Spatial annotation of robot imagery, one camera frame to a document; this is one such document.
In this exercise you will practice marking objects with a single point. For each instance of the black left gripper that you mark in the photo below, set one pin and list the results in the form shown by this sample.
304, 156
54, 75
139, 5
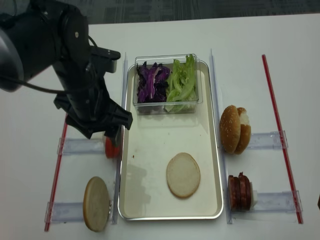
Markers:
93, 111

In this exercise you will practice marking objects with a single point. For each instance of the clear tomato pusher track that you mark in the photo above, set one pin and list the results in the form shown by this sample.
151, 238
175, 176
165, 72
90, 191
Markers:
79, 146

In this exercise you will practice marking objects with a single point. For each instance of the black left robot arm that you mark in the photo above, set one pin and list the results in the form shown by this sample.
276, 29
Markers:
54, 34

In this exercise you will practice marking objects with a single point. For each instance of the right clear long divider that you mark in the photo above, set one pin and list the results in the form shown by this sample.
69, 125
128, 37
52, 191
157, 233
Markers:
222, 163

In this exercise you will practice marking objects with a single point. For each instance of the left red rail strip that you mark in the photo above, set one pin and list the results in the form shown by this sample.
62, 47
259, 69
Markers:
56, 175

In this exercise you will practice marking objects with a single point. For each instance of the clear long divider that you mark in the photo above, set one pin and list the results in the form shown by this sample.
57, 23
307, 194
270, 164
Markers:
115, 211
222, 163

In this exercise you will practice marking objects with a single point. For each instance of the purple cabbage leaves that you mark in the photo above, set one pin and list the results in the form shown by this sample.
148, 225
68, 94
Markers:
152, 83

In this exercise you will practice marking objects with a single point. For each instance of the red tomato slice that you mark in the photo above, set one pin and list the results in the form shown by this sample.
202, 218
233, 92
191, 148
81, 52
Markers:
111, 151

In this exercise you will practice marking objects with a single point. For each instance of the clear bun-bottom pusher track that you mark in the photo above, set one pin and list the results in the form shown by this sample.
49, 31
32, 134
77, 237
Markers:
64, 212

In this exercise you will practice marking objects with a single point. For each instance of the clear bun-top pusher track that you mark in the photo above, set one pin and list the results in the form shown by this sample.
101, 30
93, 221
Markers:
275, 140

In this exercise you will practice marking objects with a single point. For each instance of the left clear long divider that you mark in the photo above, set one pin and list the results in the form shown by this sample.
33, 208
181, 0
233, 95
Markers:
115, 211

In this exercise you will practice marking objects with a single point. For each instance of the front meat patty slice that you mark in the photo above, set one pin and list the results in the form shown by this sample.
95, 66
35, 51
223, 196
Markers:
234, 193

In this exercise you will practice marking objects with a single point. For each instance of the clear plastic salad container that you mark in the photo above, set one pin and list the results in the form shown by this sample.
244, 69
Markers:
166, 60

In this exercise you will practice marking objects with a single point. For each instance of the clear patty pusher track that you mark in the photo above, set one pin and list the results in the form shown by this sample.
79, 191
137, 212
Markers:
277, 202

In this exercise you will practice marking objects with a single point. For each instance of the rear sesame bun top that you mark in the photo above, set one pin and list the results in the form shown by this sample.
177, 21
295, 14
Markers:
245, 131

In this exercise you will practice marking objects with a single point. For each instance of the red rail strip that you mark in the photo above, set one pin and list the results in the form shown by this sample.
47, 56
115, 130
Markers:
296, 199
56, 175

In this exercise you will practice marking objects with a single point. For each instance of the rear meat patty slice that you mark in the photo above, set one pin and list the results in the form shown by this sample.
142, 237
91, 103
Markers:
245, 192

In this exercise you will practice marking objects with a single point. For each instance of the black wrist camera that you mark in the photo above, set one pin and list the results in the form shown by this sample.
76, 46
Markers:
104, 60

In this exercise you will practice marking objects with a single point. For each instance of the right red rail strip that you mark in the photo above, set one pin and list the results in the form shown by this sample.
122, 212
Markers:
296, 199

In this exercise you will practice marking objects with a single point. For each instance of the green lettuce leaves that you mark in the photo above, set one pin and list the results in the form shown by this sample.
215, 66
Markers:
182, 86

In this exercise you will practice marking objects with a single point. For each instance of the meat patty slice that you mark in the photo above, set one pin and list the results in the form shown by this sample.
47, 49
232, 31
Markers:
245, 192
234, 193

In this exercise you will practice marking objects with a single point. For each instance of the front sesame bun top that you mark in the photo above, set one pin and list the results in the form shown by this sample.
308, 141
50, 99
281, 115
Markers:
230, 129

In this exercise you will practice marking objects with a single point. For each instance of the sesame bun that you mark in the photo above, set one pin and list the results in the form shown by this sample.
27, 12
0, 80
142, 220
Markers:
230, 129
245, 131

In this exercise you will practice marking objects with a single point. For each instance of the white metal tray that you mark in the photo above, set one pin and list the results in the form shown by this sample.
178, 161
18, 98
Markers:
148, 146

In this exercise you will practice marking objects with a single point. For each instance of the bun half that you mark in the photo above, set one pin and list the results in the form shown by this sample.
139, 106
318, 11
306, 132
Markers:
183, 175
96, 204

